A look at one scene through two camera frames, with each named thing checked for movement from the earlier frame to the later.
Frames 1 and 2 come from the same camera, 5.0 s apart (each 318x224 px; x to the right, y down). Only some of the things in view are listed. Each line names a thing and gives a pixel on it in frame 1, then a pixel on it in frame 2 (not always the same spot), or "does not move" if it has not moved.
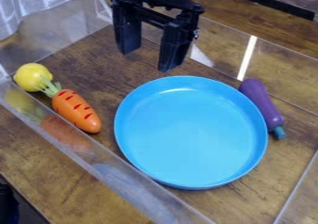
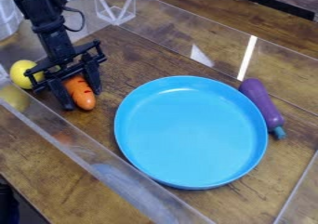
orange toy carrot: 72,106 → 81,92
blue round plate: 191,132 does not move
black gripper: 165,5 → 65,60
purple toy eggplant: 256,89 does not move
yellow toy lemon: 28,76 does not move
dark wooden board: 295,0 does not move
